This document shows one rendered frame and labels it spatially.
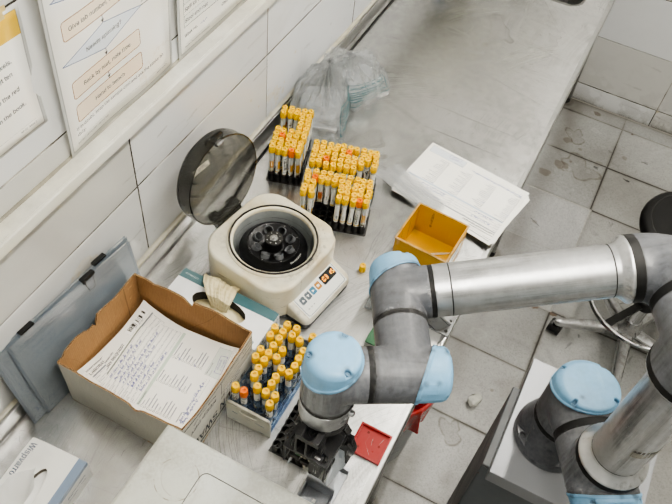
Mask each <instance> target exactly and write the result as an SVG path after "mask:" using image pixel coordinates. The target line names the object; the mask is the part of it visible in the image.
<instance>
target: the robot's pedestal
mask: <svg viewBox="0 0 672 504"><path fill-rule="evenodd" d="M519 391H520V389H518V388H516V387H513V388H512V390H511V392H510V394H509V396H508V398H507V399H506V401H505V403H504V404H503V406H502V408H501V410H500V411H499V413H498V415H497V417H496V418H495V420H494V422H493V424H492V425H491V427H490V429H489V431H488V432H487V434H486V436H485V438H484V439H483V441H482V443H481V444H480V446H479V448H478V450H477V451H476V453H475V455H474V457H473V458H472V460H471V462H470V464H469V465H468V467H467V469H466V471H465V472H464V474H463V476H462V477H461V479H460V481H459V483H458V484H457V486H456V488H455V490H454V491H453V493H452V495H451V497H450V498H449V500H448V502H447V504H533V503H531V502H529V501H527V500H525V499H523V498H521V497H519V496H517V495H515V494H513V493H511V492H509V491H507V490H505V489H503V488H501V487H499V486H497V485H495V484H494V483H492V482H490V481H488V480H486V479H485V477H486V474H487V472H488V469H489V467H490V464H491V462H492V459H493V457H494V454H495V452H496V449H497V447H498V444H499V442H500V439H501V437H502V434H503V431H504V429H505V426H506V424H507V421H508V419H509V416H510V414H511V411H512V409H513V406H514V404H515V401H516V399H517V396H518V394H519Z"/></svg>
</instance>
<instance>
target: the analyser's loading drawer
mask: <svg viewBox="0 0 672 504"><path fill-rule="evenodd" d="M349 470H350V469H349V468H348V467H346V466H345V467H344V468H343V469H342V470H341V471H338V473H337V474H336V476H335V477H334V479H333V480H332V482H331V483H330V484H329V485H328V486H326V483H325V482H324V483H323V482H322V480H320V479H318V478H316V477H315V476H313V475H311V474H308V476H307V477H306V479H305V481H304V483H303V485H302V486H301V488H300V490H299V492H298V493H297V495H298V496H300V497H302V498H303V499H305V500H307V501H309V502H311V503H313V502H312V500H313V499H315V500H316V501H315V503H313V504H333V503H334V501H335V499H336V497H337V495H338V493H339V491H340V489H341V488H342V486H343V484H344V482H345V480H346V479H347V478H348V474H349Z"/></svg>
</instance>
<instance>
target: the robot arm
mask: <svg viewBox="0 0 672 504"><path fill-rule="evenodd" d="M369 296H370V297H371V307H372V317H373V327H374V328H373V330H374V341H375V346H360V344H359V343H358V342H357V341H356V340H355V339H354V338H353V337H352V336H349V335H347V334H344V333H343V332H339V331H329V332H324V333H322V334H320V335H318V336H316V337H315V338H314V339H313V340H312V341H311V342H310V343H309V344H308V346H307V348H306V351H305V354H304V359H303V361H302V364H301V385H300V390H299V400H298V411H299V415H298V417H297V418H296V420H295V421H294V423H295V424H296V426H295V428H294V429H293V431H292V432H291V434H290V436H289V437H288V439H287V440H286V442H285V443H284V445H283V460H285V458H286V457H287V455H288V454H289V452H290V450H291V451H292V452H291V454H290V458H289V459H288V461H287V463H288V464H289V462H290V461H291V460H292V458H294V459H296V460H297V461H299V459H300V458H302V459H301V460H300V463H301V464H303V465H304V466H305V467H308V473H309V474H312V475H313V476H315V477H317V478H319V476H320V474H321V472H322V471H323V477H322V482H323V483H324V481H325V479H326V486H328V485H329V484H330V483H331V482H332V480H333V479H334V477H335V476H336V474H337V473H338V471H341V470H342V469H343V468H344V467H345V465H346V464H347V463H348V461H349V459H350V458H351V456H353V455H354V453H355V451H356V449H357V444H356V441H355V436H354V435H352V434H351V432H352V429H351V428H350V426H349V424H348V421H349V418H350V417H354V415H355V411H354V410H352V408H353V407H354V405H357V404H414V405H418V404H423V403H441V402H444V401H446V400H447V399H448V398H449V396H450V393H451V391H452V387H453V363H452V357H451V355H450V352H449V350H448V349H447V348H446V347H444V346H437V345H436V344H434V345H432V346H431V340H430V333H429V326H428V318H437V317H447V316H456V315H465V314H474V313H482V312H491V311H500V310H509V309H518V308H527V307H536V306H545V305H554V304H563V303H572V302H581V301H590V300H599V299H608V298H619V299H620V300H621V301H623V302H624V303H626V304H631V303H645V304H647V305H649V307H650V310H651V313H652V316H653V318H654V321H655V324H656V327H657V329H658V332H659V338H658V339H657V341H656V342H655V343H654V344H653V345H652V347H651V348H650V350H649V351H648V353H647V357H646V362H645V364H646V373H645V374H644V375H643V377H642V378H641V379H640V380H639V381H638V383H637V384H636V385H635V386H634V387H633V389H632V390H631V391H630V392H629V393H628V395H627V396H626V397H625V398H624V399H623V401H622V402H621V403H620V400H621V389H620V386H619V383H618V381H617V380H616V378H615V377H614V376H613V375H612V374H611V373H610V372H609V371H608V370H607V369H604V368H602V367H601V366H600V365H599V364H596V363H594V362H590V361H586V360H574V361H570V362H567V363H565V364H563V365H562V366H561V367H560V368H559V369H558V370H557V371H556V372H555V373H554V374H553V375H552V376H551V378H550V382H549V383H548V385H547V386H546V388H545V390H544V391H543V393H542V394H541V396H540V397H539V398H537V399H534V400H532V401H530V402H529V403H527V404H526V405H525V406H524V407H523V408H522V409H521V410H520V412H519V413H518V415H517V417H516V419H515V422H514V427H513V433H514V439H515V442H516V445H517V447H518V449H519V450H520V452H521V453H522V455H523V456H524V457H525V458H526V459H527V460H528V461H529V462H530V463H532V464H533V465H534V466H536V467H538V468H540V469H542V470H544V471H547V472H552V473H562V475H563V479H564V483H565V487H566V491H567V492H566V495H567V496H568V499H569V502H570V504H643V500H642V496H643V495H642V493H641V492H640V489H639V486H640V485H641V484H642V483H643V482H644V480H645V479H646V477H647V475H648V472H649V465H650V463H649V461H651V460H652V459H653V458H654V457H655V456H656V455H657V454H658V453H659V452H660V451H661V450H662V449H663V448H664V447H665V446H666V445H667V444H668V443H669V442H670V441H671V440H672V235H668V234H659V233H632V234H623V235H617V236H616V237H615V238H614V239H613V240H612V241H611V243H609V244H601V245H592V246H584V247H575V248H567V249H558V250H549V251H541V252H532V253H524V254H515V255H507V256H498V257H490V258H481V259H472V260H464V261H455V262H447V263H438V264H431V265H422V266H421V265H420V264H419V262H418V260H417V258H416V257H415V256H414V255H412V254H411V253H408V252H406V253H402V252H401V251H391V252H387V253H384V254H382V255H380V256H378V257H377V258H376V259H375V260H374V261H373V262H372V264H371V266H370V269H369ZM293 440H295V442H294V443H293V444H292V442H293ZM289 443H290V444H289ZM286 448H287V450H286ZM326 477H327V478H326Z"/></svg>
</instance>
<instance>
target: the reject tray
mask: <svg viewBox="0 0 672 504"><path fill-rule="evenodd" d="M392 437H393V436H391V435H389V434H387V433H385V432H383V431H381V430H379V429H377V428H375V427H373V426H371V425H369V424H367V423H365V422H363V421H362V423H361V425H360V427H359V429H358V431H357V432H356V434H355V441H356V444H357V449H356V451H355V453H354V454H356V455H357V456H359V457H361V458H363V459H365V460H367V461H369V462H371V463H373V464H375V465H377V466H379V464H380V462H381V460H382V458H383V456H384V454H385V452H386V450H387V448H388V446H389V444H390V442H391V440H392Z"/></svg>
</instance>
